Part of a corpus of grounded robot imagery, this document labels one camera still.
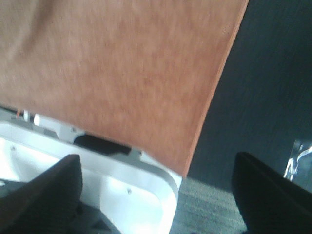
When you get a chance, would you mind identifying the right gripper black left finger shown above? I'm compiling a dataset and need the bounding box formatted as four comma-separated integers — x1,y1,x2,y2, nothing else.
0,155,82,234

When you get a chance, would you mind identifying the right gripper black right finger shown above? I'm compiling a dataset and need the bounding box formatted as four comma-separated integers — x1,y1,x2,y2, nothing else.
232,152,312,234

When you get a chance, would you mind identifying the brown microfibre towel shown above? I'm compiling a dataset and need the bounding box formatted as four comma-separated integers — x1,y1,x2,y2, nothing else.
0,0,248,176

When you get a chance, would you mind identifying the clear tape strip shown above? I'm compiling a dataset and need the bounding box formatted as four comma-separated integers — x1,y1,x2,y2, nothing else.
283,139,312,181

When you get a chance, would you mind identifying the grey perforated laundry basket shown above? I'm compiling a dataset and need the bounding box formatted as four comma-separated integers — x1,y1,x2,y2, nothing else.
0,109,181,234

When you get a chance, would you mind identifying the black table cloth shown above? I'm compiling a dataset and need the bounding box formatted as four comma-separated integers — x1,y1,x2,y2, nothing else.
171,0,312,234

